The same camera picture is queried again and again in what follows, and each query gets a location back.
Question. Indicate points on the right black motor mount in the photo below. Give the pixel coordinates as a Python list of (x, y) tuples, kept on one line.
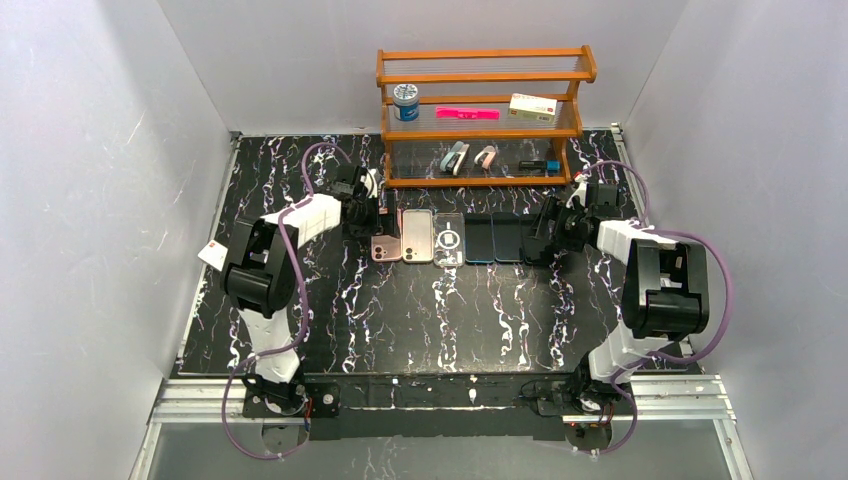
[(587, 416)]

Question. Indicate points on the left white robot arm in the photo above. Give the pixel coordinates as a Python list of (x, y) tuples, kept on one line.
[(261, 274)]

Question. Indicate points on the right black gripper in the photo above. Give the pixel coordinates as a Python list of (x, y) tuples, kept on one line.
[(548, 232)]

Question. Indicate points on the blue grey stapler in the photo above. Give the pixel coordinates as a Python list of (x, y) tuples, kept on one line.
[(453, 160)]

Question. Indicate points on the black motor mount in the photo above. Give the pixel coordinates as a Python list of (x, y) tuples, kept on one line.
[(587, 416), (325, 399)]

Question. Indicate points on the orange wooden shelf rack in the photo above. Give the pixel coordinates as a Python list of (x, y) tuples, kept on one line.
[(481, 79)]

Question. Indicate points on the clear phone case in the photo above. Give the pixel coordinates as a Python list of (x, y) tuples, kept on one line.
[(449, 240)]

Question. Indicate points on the dark phone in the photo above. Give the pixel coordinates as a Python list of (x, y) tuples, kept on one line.
[(479, 244)]

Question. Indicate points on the white box with red label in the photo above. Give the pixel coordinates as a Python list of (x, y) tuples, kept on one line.
[(214, 255)]

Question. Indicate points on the pink plastic ruler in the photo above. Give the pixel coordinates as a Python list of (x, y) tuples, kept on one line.
[(466, 113)]

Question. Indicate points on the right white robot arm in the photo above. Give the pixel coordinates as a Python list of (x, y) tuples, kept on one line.
[(665, 293)]

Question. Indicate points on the beige phone case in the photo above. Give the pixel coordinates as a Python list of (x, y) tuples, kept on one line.
[(417, 236)]

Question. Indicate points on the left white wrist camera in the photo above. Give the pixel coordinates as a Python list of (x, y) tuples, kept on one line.
[(373, 182)]

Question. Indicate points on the blue white round jar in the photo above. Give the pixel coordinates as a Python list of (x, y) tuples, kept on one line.
[(405, 98)]

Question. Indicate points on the pink white stapler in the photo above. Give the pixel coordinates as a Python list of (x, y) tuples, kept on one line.
[(485, 157)]

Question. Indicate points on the black blue small device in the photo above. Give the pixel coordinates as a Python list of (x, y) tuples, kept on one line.
[(550, 167)]

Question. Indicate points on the left black motor mount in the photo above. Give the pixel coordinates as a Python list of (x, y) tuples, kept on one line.
[(325, 399)]

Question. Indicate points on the white cardboard box on shelf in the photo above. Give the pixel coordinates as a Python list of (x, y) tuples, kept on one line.
[(529, 107)]

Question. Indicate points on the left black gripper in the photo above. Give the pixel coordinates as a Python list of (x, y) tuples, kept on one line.
[(361, 216)]

